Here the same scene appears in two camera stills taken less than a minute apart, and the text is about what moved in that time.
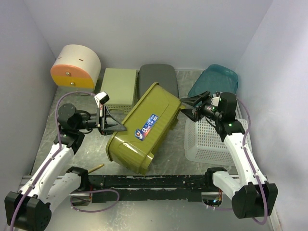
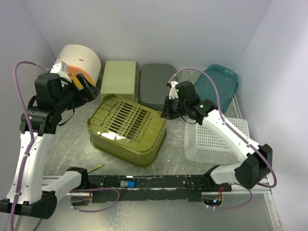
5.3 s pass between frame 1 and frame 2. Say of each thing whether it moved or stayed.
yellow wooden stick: stayed
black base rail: stayed
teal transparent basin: stayed
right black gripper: moved
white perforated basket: stayed
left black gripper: moved
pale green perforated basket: moved
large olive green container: moved
